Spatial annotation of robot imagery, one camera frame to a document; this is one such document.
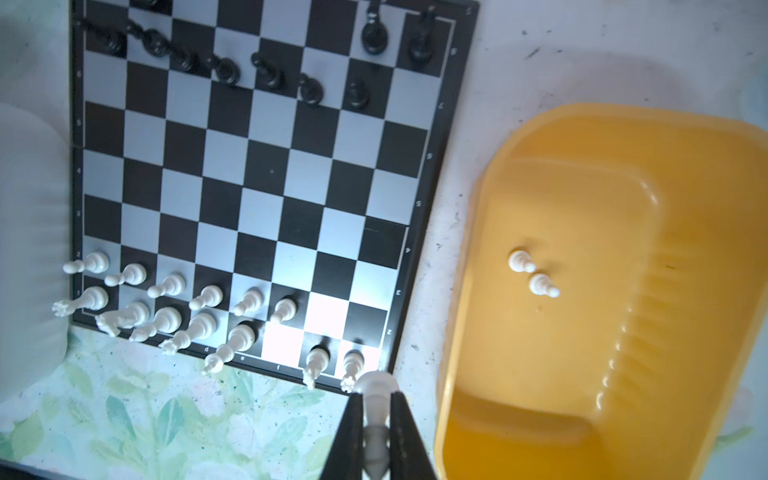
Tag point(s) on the white pawn in tray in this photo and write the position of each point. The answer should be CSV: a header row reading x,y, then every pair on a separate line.
x,y
541,284
521,261

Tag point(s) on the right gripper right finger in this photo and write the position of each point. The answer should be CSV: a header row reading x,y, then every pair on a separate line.
x,y
408,457

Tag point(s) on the yellow plastic tray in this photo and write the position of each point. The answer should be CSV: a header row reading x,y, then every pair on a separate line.
x,y
653,225

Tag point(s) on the white plastic tray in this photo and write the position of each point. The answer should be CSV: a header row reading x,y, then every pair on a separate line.
x,y
35,243

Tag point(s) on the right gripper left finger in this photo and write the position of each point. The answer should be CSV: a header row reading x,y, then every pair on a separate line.
x,y
346,456

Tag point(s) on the white chess piece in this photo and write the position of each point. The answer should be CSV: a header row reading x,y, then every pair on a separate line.
x,y
376,388

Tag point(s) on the black white chess board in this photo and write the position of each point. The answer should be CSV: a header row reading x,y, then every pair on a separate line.
x,y
285,152

